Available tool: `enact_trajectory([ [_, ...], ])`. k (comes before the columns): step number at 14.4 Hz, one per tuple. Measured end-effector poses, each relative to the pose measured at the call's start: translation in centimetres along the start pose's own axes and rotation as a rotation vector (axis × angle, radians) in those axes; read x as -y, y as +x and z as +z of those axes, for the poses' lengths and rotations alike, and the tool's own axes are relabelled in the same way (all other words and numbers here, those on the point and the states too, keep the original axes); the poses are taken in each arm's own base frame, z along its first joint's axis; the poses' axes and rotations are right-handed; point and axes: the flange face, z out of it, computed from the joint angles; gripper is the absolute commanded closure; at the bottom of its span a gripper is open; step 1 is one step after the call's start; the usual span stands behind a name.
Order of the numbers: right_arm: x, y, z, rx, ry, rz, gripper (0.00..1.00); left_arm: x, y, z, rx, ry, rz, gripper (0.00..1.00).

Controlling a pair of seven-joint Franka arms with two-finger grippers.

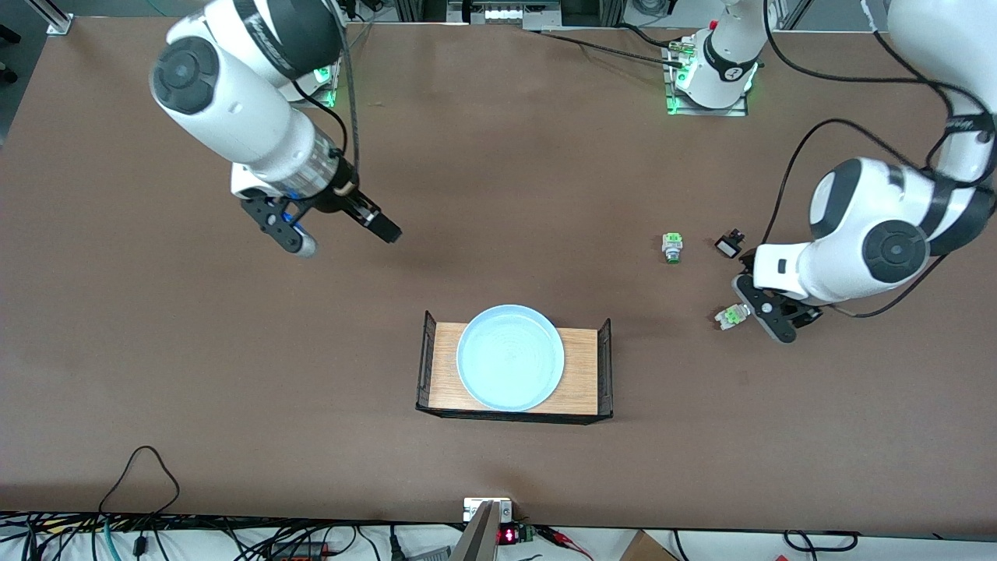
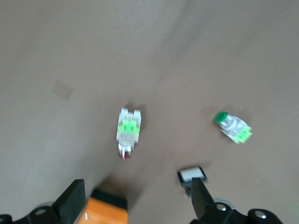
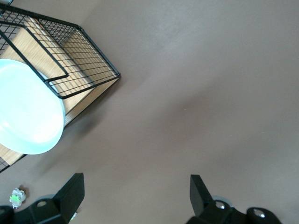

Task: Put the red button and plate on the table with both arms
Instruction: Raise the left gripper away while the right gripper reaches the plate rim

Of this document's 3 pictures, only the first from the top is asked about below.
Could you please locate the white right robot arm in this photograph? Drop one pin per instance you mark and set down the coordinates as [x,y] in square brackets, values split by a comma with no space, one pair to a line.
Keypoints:
[234,109]

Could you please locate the small black rectangular switch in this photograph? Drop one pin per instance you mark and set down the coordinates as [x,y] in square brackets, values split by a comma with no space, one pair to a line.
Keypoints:
[729,247]

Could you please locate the wooden shelf with mesh sides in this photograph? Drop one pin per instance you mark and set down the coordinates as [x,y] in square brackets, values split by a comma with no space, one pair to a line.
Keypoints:
[580,374]

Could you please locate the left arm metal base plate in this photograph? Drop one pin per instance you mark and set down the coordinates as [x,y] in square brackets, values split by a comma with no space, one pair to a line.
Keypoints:
[678,111]

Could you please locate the aluminium frame post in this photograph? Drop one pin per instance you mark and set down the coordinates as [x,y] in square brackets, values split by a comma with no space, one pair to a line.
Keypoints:
[51,15]

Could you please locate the green push button switch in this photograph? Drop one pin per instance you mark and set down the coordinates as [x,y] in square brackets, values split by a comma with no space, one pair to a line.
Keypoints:
[672,247]

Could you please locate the green white switch part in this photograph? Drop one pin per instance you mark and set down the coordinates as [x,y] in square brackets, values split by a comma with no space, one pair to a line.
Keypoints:
[731,317]

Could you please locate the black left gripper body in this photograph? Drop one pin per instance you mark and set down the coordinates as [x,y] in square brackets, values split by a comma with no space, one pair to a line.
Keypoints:
[804,314]

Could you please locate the brown cardboard piece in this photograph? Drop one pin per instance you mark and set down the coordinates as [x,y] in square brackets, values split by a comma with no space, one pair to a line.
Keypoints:
[646,549]

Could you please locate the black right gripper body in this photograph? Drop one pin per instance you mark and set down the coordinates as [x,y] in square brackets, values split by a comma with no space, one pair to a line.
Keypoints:
[351,200]

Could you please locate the aluminium frame with power strip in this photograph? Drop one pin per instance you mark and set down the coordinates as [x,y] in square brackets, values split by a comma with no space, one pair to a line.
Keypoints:
[502,14]

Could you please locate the module with red display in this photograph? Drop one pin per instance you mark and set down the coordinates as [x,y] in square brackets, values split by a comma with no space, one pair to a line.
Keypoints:
[510,535]

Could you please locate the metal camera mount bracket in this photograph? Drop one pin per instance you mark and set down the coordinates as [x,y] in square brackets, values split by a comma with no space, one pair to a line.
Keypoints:
[483,530]

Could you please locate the light blue round plate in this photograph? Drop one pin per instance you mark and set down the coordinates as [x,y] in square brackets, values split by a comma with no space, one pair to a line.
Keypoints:
[510,358]

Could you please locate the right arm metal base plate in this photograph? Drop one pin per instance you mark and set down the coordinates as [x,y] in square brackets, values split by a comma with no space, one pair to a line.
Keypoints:
[327,89]

